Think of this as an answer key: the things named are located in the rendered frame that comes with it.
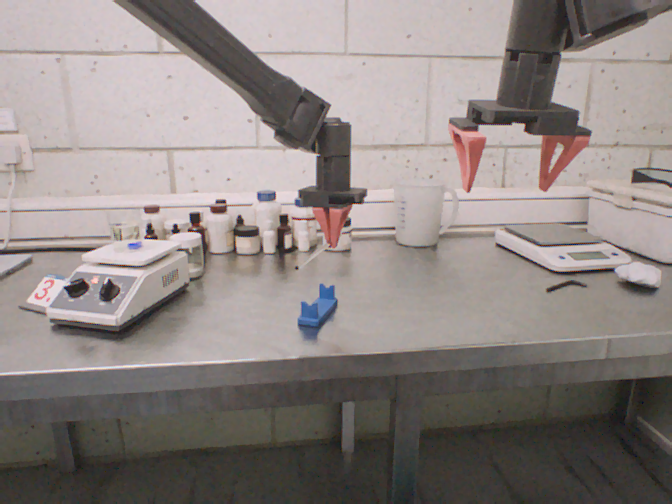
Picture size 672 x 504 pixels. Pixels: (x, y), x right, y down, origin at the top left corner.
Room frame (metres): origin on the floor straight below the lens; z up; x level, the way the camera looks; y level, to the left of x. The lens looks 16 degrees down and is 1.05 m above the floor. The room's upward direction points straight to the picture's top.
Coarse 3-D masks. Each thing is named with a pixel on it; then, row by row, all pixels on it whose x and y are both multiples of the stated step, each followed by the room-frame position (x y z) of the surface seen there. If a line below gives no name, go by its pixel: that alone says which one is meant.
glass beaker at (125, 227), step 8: (112, 208) 0.76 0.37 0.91; (120, 208) 0.73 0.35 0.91; (128, 208) 0.73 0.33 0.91; (136, 208) 0.75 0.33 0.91; (112, 216) 0.73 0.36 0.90; (120, 216) 0.73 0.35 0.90; (128, 216) 0.73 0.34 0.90; (136, 216) 0.74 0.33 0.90; (112, 224) 0.73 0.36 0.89; (120, 224) 0.73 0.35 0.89; (128, 224) 0.73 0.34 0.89; (136, 224) 0.74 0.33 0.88; (112, 232) 0.73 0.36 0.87; (120, 232) 0.73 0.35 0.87; (128, 232) 0.73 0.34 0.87; (136, 232) 0.74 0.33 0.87; (112, 240) 0.73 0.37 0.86; (120, 240) 0.73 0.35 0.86; (128, 240) 0.73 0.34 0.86; (136, 240) 0.74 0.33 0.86; (120, 248) 0.73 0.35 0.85; (128, 248) 0.73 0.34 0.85; (136, 248) 0.74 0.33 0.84
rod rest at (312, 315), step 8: (320, 288) 0.72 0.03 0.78; (328, 288) 0.72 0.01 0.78; (320, 296) 0.72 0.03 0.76; (328, 296) 0.72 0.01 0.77; (304, 304) 0.65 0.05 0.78; (312, 304) 0.64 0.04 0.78; (320, 304) 0.70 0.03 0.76; (328, 304) 0.70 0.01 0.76; (336, 304) 0.72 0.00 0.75; (304, 312) 0.65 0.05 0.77; (312, 312) 0.64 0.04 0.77; (320, 312) 0.67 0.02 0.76; (328, 312) 0.68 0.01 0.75; (304, 320) 0.64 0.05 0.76; (312, 320) 0.64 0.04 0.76; (320, 320) 0.64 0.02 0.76
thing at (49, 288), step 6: (42, 282) 0.75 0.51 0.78; (48, 282) 0.74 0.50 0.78; (54, 282) 0.74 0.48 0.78; (60, 282) 0.74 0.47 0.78; (42, 288) 0.74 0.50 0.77; (48, 288) 0.73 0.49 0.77; (54, 288) 0.73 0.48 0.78; (60, 288) 0.72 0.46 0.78; (36, 294) 0.73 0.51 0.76; (42, 294) 0.73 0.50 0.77; (48, 294) 0.72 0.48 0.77; (54, 294) 0.72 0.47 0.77; (42, 300) 0.71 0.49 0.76; (48, 300) 0.71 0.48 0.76
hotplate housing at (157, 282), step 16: (176, 256) 0.77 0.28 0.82; (96, 272) 0.69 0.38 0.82; (112, 272) 0.69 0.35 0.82; (128, 272) 0.69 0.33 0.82; (144, 272) 0.69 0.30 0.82; (160, 272) 0.72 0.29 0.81; (176, 272) 0.76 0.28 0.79; (144, 288) 0.67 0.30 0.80; (160, 288) 0.71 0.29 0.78; (176, 288) 0.76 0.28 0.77; (128, 304) 0.63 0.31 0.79; (144, 304) 0.67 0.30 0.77; (160, 304) 0.71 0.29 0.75; (64, 320) 0.64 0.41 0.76; (80, 320) 0.62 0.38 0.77; (96, 320) 0.62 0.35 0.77; (112, 320) 0.61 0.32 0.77; (128, 320) 0.63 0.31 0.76
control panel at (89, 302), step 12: (72, 276) 0.69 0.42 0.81; (84, 276) 0.69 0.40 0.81; (96, 276) 0.68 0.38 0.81; (108, 276) 0.68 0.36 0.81; (120, 276) 0.68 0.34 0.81; (132, 276) 0.68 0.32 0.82; (96, 288) 0.66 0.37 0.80; (120, 288) 0.66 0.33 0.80; (60, 300) 0.65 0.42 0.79; (72, 300) 0.65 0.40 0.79; (84, 300) 0.64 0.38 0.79; (96, 300) 0.64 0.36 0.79; (108, 300) 0.64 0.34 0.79; (120, 300) 0.63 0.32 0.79; (96, 312) 0.62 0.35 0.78; (108, 312) 0.62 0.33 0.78
